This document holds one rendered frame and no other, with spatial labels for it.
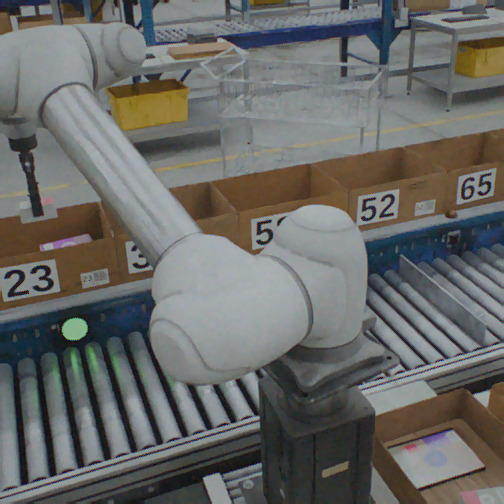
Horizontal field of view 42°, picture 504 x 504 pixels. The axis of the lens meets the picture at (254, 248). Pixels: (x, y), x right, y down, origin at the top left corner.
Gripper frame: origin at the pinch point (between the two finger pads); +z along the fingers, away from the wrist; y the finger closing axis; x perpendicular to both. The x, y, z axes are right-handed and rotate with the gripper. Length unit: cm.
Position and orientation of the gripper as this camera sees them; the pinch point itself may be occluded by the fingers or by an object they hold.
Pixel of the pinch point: (35, 202)
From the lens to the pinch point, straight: 199.9
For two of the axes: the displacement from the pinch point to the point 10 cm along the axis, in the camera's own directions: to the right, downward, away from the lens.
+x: -9.3, 2.0, -3.0
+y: -3.6, -4.3, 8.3
